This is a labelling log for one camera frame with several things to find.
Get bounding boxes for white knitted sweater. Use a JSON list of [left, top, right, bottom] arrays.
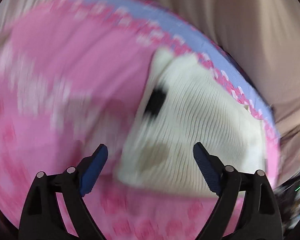
[[115, 48, 266, 197]]

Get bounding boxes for cluttered shelf with items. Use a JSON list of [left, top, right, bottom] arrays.
[[272, 122, 300, 233]]

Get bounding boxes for pink floral bed sheet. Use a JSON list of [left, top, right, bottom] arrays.
[[0, 0, 279, 239]]

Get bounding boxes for beige curtain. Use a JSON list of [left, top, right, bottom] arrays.
[[0, 0, 300, 135]]

